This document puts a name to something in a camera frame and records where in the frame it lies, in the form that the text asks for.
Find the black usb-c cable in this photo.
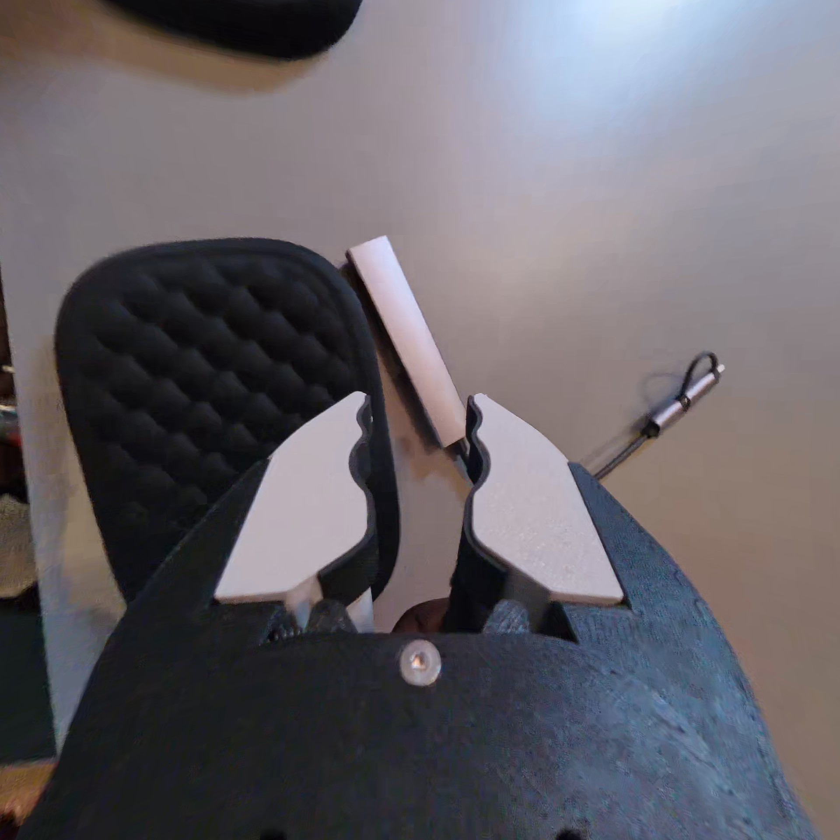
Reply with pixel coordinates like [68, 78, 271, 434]
[581, 351, 726, 480]

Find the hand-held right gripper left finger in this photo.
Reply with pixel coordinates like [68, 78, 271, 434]
[213, 392, 382, 634]

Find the black fabric pouch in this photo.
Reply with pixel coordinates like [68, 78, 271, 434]
[105, 0, 365, 61]

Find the silver usb hub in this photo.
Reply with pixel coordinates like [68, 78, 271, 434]
[346, 235, 473, 480]

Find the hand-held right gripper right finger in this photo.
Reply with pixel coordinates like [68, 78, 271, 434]
[459, 392, 626, 634]

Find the black quilted case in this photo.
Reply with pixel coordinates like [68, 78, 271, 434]
[54, 238, 401, 605]

